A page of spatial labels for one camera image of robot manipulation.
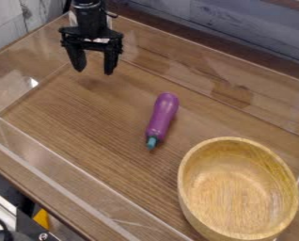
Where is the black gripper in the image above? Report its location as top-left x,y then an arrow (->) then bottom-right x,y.
58,6 -> 122,75

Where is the purple toy eggplant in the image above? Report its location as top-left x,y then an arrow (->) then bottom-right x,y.
145,92 -> 180,150

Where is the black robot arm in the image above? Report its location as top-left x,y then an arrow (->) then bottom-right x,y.
58,0 -> 122,75

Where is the brown wooden bowl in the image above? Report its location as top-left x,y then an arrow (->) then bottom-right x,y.
177,137 -> 299,241

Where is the yellow black device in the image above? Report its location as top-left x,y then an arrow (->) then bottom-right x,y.
14,204 -> 66,241

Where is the clear acrylic tray wall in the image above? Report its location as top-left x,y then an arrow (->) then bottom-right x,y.
0,118 -> 192,241

